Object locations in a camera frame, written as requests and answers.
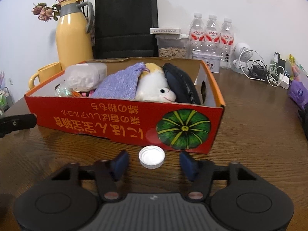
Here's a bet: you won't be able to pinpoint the yellow white plush toy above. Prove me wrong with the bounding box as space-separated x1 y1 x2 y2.
135 63 177 102

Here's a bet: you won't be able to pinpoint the right water bottle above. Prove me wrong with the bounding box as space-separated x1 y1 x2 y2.
220 18 234 69

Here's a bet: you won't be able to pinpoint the purple knitted drawstring pouch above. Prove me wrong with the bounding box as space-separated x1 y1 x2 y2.
90 63 149 100

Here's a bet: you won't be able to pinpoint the white bottle cap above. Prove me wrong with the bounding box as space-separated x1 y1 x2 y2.
138 146 166 169

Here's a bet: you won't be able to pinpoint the yellow ceramic mug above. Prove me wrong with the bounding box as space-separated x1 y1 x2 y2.
28 62 62 90

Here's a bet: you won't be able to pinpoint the purple packet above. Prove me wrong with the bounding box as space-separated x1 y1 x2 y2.
288 80 307 110

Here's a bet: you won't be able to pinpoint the small orange item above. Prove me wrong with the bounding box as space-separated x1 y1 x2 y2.
72 91 83 98

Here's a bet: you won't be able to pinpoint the translucent white plastic jar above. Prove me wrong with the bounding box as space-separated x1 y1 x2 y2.
64 63 107 92

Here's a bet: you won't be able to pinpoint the tangled charger cables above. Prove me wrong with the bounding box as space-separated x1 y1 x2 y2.
239 49 291 90

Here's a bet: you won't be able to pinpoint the middle water bottle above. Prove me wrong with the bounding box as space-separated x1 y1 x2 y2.
205 15 220 54

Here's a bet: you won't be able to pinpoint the white flat box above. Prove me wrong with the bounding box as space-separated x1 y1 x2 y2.
150 28 181 35

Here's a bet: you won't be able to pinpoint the black paper shopping bag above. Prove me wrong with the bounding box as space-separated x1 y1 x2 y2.
93 0 158 59

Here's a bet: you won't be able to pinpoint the clear seed storage container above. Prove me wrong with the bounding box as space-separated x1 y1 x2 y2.
156 34 189 59

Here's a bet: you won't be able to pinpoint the clear green plastic bag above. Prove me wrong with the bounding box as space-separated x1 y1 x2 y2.
55 81 73 97

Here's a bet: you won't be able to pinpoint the white decorated tin box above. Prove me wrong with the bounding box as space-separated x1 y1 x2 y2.
192 51 221 73

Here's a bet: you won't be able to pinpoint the white round robot figurine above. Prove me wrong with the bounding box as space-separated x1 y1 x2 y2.
231 43 253 74

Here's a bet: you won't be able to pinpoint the dark navy zipper pouch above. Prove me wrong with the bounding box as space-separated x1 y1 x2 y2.
162 63 201 105

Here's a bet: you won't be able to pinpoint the left water bottle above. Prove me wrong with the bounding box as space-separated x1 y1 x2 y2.
189 13 205 52

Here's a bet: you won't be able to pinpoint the red cardboard pumpkin box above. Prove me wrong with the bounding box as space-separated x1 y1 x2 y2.
24 59 226 154

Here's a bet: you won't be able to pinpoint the water bottle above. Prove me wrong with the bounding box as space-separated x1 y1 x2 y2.
189 13 205 52
220 18 234 69
205 15 220 54

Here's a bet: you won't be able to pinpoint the yellow thermos jug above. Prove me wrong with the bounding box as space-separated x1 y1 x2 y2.
55 0 94 70

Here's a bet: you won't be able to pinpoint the colourful snack packets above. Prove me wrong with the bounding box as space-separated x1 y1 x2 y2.
289 54 307 82

